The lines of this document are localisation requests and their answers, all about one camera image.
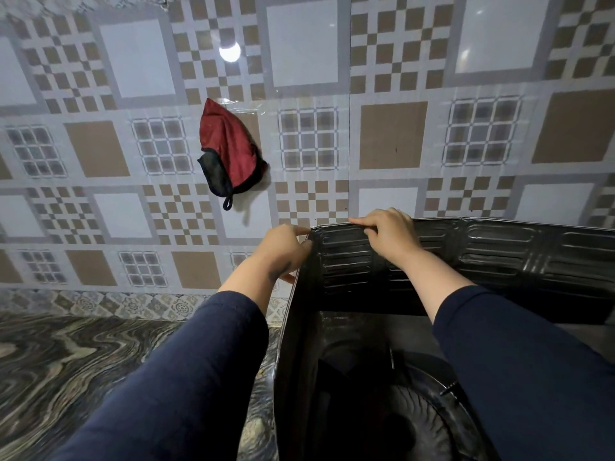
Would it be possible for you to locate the person's left hand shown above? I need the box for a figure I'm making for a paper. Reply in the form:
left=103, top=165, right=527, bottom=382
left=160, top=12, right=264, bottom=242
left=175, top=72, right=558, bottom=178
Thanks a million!
left=249, top=224, right=313, bottom=285

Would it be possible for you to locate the person's right hand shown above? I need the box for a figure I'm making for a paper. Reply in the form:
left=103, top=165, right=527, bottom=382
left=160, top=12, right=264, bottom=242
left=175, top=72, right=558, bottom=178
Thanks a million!
left=349, top=207, right=424, bottom=267

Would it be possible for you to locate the black metal stove wind guard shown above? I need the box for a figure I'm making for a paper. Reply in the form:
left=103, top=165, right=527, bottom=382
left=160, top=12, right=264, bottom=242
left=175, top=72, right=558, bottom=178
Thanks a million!
left=273, top=217, right=615, bottom=461

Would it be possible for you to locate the person's right forearm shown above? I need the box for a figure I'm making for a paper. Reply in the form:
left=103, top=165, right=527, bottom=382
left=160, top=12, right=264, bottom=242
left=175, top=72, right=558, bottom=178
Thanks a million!
left=400, top=248, right=615, bottom=461

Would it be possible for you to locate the person's left forearm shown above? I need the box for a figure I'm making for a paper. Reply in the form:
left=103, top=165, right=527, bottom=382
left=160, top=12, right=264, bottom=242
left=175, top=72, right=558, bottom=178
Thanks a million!
left=50, top=258, right=301, bottom=461

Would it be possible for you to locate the red and black pot holder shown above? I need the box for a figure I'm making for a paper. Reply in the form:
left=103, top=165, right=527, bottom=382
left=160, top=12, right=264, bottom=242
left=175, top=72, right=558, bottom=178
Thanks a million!
left=197, top=98, right=269, bottom=211

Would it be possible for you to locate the clear tape strip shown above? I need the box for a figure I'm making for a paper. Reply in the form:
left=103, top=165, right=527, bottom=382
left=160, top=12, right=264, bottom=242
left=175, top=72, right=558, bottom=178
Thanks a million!
left=215, top=97, right=266, bottom=117

